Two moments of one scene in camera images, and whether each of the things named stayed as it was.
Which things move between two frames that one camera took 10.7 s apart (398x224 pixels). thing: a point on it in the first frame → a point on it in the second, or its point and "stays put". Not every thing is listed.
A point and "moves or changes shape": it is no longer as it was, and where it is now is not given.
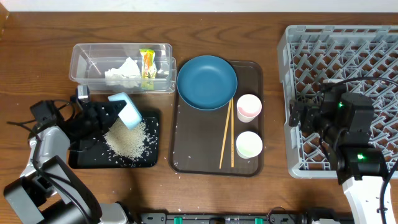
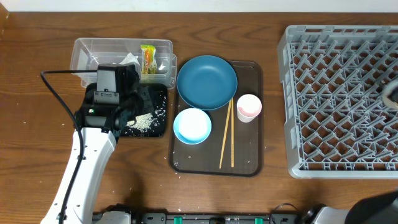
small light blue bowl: (129, 114) moves or changes shape
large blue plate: (207, 83) stays put
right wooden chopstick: (232, 133) stays put
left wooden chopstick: (225, 134) stays put
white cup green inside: (249, 145) → (390, 95)
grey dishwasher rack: (365, 58) stays put
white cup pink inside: (248, 107) stays put
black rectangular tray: (120, 147) → (159, 93)
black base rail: (331, 216) stays put
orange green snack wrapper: (148, 69) moves or changes shape
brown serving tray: (196, 136) stays put
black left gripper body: (88, 126) → (137, 103)
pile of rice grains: (125, 141) → (143, 122)
